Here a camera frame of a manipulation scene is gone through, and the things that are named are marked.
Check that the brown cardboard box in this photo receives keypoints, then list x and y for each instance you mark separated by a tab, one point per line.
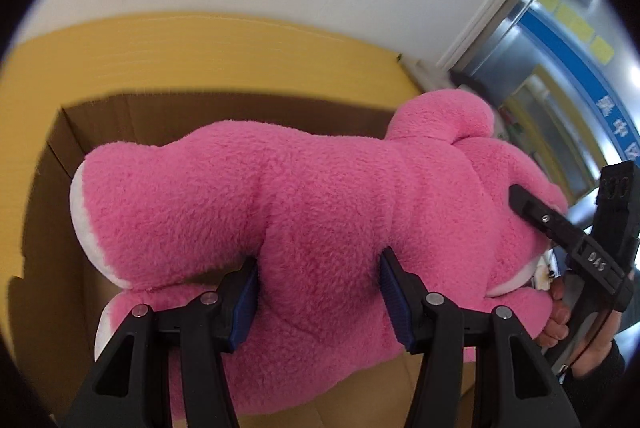
52	208

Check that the pink plush toy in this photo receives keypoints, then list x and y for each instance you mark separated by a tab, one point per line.
300	208

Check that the metal framed glass door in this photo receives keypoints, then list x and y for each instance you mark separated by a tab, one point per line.
540	117

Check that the white door frame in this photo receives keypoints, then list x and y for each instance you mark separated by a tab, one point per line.
492	7

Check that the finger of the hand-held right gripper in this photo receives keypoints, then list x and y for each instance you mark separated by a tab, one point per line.
535	213
616	193

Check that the yellow sticky note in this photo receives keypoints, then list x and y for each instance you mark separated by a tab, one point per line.
602	49
583	28
566	13
547	0

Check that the person's right hand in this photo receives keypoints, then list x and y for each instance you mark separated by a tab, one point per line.
556	315

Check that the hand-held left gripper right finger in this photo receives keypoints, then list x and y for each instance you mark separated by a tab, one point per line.
395	303

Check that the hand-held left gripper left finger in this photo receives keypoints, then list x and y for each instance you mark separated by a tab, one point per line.
244	308

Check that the blue sign band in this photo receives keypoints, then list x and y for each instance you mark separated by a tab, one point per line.
575	62

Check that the person's right forearm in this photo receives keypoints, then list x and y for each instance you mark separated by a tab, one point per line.
597	383

